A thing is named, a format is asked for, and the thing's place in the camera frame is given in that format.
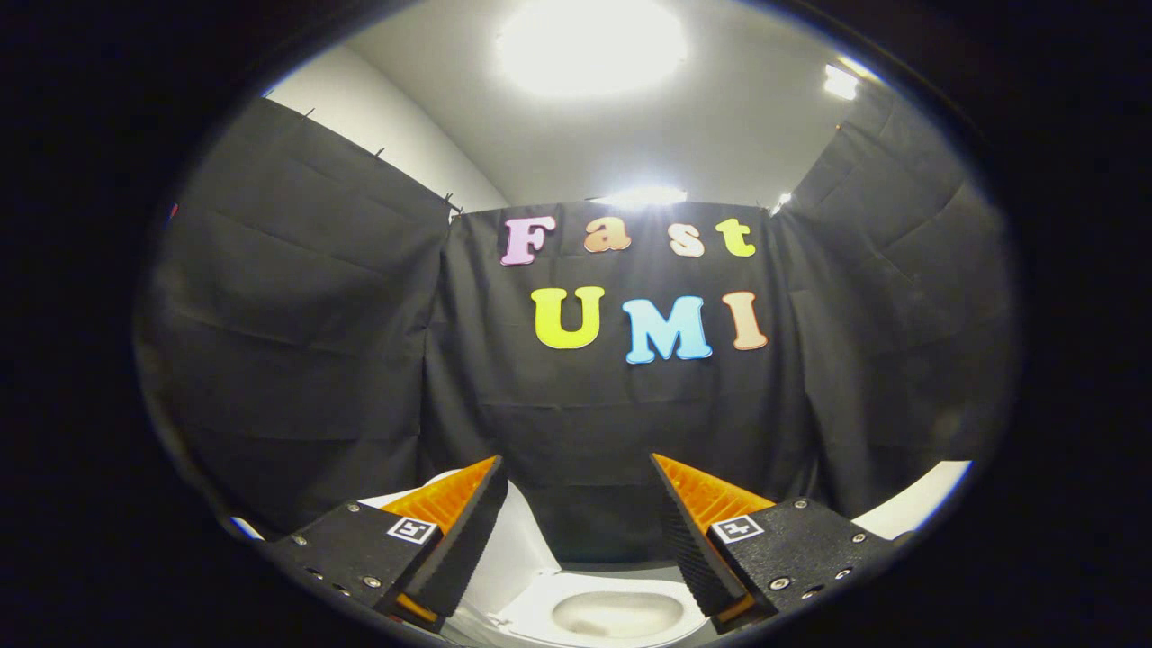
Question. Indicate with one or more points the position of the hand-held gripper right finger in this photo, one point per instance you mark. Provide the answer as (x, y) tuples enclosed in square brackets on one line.
[(688, 549)]

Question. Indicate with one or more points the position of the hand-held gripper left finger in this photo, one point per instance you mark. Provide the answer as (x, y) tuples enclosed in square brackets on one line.
[(468, 549)]

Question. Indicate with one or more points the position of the white toilet lid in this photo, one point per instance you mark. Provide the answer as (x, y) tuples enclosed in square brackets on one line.
[(522, 549)]

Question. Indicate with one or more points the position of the white toilet seat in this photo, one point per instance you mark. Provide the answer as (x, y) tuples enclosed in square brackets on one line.
[(531, 607)]

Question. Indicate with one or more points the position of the black backdrop cloth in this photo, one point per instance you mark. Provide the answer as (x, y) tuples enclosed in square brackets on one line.
[(576, 432)]

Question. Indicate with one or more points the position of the white tube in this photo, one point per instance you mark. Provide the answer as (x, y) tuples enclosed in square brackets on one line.
[(246, 528)]

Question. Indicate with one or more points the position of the white drawer cabinet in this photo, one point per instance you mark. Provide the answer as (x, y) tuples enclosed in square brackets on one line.
[(918, 499)]

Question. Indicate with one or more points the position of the long ceiling light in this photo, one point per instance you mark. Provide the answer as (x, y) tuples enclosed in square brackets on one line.
[(641, 196)]

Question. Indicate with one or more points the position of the small ceiling light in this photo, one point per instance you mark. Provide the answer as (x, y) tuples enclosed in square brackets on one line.
[(841, 83)]

